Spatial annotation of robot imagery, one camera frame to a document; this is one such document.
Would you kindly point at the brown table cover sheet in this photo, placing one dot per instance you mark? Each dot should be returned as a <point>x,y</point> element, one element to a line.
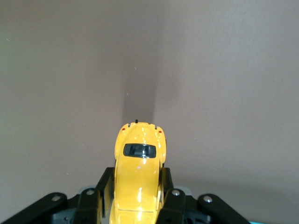
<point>149,70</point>

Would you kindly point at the turquoise plastic bin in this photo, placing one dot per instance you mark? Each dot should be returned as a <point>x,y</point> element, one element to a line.
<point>271,222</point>

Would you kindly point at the yellow beetle toy car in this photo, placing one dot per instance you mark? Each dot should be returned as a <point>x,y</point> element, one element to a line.
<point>137,177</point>

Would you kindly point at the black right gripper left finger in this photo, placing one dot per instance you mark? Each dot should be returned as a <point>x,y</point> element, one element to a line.
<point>88,207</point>

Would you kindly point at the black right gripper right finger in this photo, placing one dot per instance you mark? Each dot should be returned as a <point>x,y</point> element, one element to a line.
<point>175,207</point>

